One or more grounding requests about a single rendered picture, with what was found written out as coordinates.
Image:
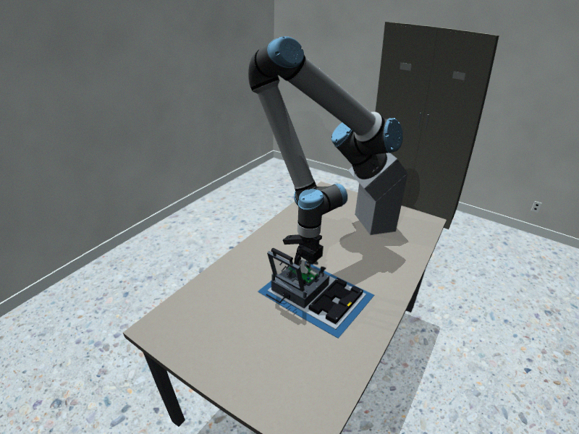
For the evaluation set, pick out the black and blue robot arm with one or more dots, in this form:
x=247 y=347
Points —
x=363 y=137

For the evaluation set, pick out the green circuit board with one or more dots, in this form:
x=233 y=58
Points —
x=310 y=274

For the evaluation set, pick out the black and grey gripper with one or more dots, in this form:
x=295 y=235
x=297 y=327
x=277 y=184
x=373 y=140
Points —
x=312 y=253

